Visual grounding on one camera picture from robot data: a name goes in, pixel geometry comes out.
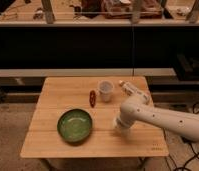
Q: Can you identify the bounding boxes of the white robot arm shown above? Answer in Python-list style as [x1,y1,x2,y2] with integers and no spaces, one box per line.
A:
[113,94,199,143]

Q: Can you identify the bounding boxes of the white ceramic cup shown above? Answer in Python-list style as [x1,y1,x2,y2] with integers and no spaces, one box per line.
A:
[98,80,114,102]

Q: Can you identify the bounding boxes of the green ceramic bowl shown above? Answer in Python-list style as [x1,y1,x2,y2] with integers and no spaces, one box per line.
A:
[57,109,93,143]

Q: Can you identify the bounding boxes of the white tube bottle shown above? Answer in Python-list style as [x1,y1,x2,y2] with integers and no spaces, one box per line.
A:
[119,80,144,99]

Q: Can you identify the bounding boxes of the red chili pepper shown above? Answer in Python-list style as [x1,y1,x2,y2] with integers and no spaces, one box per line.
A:
[89,90,96,107]

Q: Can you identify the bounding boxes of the wooden table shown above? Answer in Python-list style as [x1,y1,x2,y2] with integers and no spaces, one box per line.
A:
[20,77,169,158]

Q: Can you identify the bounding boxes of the long wooden shelf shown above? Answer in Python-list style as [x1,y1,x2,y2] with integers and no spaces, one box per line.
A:
[0,68,176,77]

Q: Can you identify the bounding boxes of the red tray on shelf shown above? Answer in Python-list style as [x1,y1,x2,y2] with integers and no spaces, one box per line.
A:
[101,0,162,18]

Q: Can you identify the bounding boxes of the black cable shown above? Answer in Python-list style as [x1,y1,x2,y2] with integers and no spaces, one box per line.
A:
[162,81,199,171]

